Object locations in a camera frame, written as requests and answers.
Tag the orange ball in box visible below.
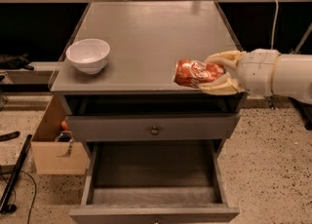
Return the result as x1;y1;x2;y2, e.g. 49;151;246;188
61;121;69;131

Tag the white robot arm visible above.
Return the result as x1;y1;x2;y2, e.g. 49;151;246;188
198;49;312;104

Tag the closed grey top drawer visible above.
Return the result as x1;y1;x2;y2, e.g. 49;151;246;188
65;114;240;142

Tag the cardboard box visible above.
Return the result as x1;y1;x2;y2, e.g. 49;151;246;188
31;96;89;174

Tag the black bag on ledge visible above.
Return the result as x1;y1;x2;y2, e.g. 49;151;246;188
0;54;34;70

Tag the white ceramic bowl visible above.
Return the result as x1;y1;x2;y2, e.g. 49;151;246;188
65;39;110;74

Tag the black cable on floor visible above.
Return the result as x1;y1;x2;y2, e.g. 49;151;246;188
0;168;38;224

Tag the open grey middle drawer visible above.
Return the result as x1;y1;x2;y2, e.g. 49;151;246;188
69;140;240;224

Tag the red coke can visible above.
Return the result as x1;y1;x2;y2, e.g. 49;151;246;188
174;59;225;88

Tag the black flat tool on floor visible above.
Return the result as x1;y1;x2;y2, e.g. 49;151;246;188
0;131;20;142

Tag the grey wooden cabinet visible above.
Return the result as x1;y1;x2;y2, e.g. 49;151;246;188
47;0;260;158

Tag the round metal drawer knob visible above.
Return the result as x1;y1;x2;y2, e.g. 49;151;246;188
150;127;159;135

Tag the white hanging cable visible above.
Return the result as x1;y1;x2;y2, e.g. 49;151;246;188
259;0;280;51

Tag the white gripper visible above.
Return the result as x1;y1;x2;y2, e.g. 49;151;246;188
198;49;280;96

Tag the black pole on floor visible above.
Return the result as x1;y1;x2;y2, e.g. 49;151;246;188
0;134;32;213

